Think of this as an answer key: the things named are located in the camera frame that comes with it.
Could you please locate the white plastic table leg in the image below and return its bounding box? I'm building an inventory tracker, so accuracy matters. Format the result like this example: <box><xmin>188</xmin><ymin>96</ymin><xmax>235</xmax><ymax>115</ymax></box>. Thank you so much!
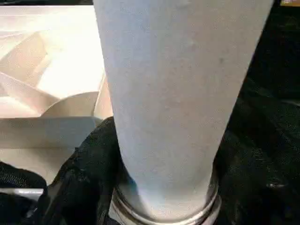
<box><xmin>92</xmin><ymin>0</ymin><xmax>277</xmax><ymax>225</ymax></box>

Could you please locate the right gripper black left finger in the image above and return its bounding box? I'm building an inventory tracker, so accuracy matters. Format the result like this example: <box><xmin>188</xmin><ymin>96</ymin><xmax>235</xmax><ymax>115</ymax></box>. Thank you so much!
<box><xmin>39</xmin><ymin>116</ymin><xmax>132</xmax><ymax>225</ymax></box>

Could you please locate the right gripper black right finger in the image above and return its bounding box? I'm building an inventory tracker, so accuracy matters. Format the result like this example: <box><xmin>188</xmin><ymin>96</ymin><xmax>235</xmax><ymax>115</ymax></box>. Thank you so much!
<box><xmin>214</xmin><ymin>130</ymin><xmax>300</xmax><ymax>225</ymax></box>

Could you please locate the white plastic table top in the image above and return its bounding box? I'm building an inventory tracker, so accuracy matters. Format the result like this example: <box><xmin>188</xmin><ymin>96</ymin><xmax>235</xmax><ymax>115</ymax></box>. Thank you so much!
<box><xmin>0</xmin><ymin>4</ymin><xmax>113</xmax><ymax>186</ymax></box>

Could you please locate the black mat cloth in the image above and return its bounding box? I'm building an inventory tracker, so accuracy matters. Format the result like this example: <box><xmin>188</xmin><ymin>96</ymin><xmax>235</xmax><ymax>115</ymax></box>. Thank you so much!
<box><xmin>0</xmin><ymin>0</ymin><xmax>300</xmax><ymax>225</ymax></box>

